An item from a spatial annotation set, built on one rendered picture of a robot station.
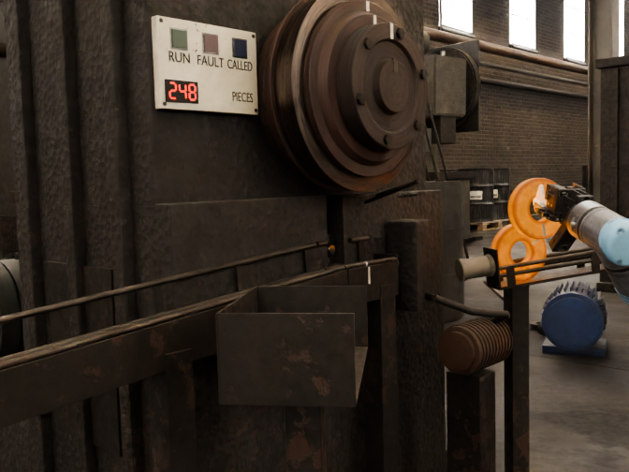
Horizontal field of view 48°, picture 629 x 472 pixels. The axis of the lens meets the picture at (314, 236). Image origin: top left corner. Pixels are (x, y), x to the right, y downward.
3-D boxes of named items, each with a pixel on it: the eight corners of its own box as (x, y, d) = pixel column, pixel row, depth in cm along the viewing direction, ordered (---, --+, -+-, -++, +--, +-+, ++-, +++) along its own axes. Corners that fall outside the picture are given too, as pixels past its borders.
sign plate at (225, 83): (154, 109, 140) (151, 16, 138) (252, 115, 159) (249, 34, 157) (161, 108, 138) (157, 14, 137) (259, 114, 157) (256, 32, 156)
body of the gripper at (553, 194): (573, 182, 168) (602, 197, 157) (567, 215, 171) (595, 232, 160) (544, 183, 166) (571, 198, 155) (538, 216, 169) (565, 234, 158)
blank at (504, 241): (509, 291, 189) (516, 293, 186) (478, 246, 186) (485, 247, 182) (550, 257, 192) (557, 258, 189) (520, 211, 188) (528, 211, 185)
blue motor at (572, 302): (538, 359, 346) (538, 290, 343) (548, 334, 398) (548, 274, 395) (606, 364, 333) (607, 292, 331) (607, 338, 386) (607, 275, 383)
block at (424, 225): (385, 309, 188) (383, 220, 186) (402, 304, 194) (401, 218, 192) (417, 314, 181) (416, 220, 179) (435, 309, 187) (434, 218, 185)
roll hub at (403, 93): (337, 149, 151) (333, 17, 149) (413, 151, 172) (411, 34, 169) (357, 148, 148) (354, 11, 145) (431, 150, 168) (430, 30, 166)
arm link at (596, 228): (621, 278, 144) (602, 243, 140) (587, 256, 156) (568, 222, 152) (658, 251, 144) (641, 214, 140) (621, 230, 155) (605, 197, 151)
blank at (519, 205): (503, 182, 176) (510, 182, 173) (558, 173, 180) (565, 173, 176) (510, 243, 177) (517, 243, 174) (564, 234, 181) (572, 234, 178)
